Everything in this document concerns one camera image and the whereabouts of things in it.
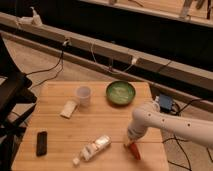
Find white plastic bottle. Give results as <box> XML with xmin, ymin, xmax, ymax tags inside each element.
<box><xmin>72</xmin><ymin>135</ymin><xmax>111</xmax><ymax>166</ymax></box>

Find white cable with plug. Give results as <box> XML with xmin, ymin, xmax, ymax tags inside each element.
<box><xmin>90</xmin><ymin>43</ymin><xmax>139</xmax><ymax>74</ymax></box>

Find green bowl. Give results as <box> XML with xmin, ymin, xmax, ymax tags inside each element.
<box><xmin>106</xmin><ymin>81</ymin><xmax>136</xmax><ymax>106</ymax></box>

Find black cables on floor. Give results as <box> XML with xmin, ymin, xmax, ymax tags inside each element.
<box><xmin>161</xmin><ymin>98</ymin><xmax>213</xmax><ymax>171</ymax></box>

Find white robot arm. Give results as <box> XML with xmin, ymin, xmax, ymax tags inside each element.
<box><xmin>124</xmin><ymin>101</ymin><xmax>213</xmax><ymax>149</ymax></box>

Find red pepper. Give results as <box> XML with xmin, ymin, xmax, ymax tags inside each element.
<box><xmin>129</xmin><ymin>143</ymin><xmax>141</xmax><ymax>160</ymax></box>

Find black cable left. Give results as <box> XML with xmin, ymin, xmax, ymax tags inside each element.
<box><xmin>25</xmin><ymin>39</ymin><xmax>72</xmax><ymax>90</ymax></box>

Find black chair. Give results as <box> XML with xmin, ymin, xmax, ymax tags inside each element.
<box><xmin>0</xmin><ymin>34</ymin><xmax>37</xmax><ymax>171</ymax></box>

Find blue box on floor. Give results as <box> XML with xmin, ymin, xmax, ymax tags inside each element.
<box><xmin>158</xmin><ymin>94</ymin><xmax>173</xmax><ymax>113</ymax></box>

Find white sponge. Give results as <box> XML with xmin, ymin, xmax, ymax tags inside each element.
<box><xmin>60</xmin><ymin>101</ymin><xmax>77</xmax><ymax>119</ymax></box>

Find translucent plastic cup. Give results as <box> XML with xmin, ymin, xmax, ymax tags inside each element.
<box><xmin>76</xmin><ymin>86</ymin><xmax>91</xmax><ymax>107</ymax></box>

